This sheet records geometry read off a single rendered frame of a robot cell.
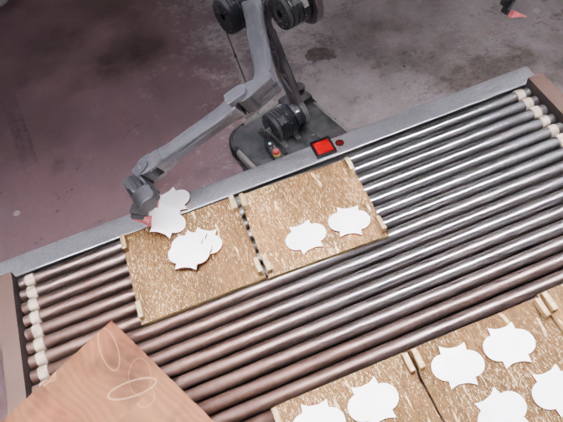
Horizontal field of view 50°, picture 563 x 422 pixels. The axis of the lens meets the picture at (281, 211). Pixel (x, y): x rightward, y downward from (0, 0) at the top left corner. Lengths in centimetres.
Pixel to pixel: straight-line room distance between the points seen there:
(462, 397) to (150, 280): 100
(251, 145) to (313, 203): 119
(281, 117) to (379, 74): 97
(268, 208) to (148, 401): 75
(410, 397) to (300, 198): 75
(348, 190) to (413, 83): 179
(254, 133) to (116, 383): 182
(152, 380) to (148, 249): 51
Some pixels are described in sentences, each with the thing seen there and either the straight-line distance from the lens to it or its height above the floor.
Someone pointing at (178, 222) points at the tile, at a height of 95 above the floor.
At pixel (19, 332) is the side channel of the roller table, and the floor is 94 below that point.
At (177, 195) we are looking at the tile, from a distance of 217.
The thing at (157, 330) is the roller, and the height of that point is 91.
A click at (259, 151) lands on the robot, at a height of 24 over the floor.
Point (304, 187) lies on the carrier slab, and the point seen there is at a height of 94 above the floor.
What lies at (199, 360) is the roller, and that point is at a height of 92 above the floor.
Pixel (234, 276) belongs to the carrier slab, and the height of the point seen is 94.
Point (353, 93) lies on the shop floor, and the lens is 371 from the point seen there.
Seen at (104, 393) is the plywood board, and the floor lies 104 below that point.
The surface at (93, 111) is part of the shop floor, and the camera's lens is 403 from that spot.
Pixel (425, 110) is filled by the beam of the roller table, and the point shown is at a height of 92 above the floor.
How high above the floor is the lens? 259
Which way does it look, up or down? 54 degrees down
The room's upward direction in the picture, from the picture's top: 12 degrees counter-clockwise
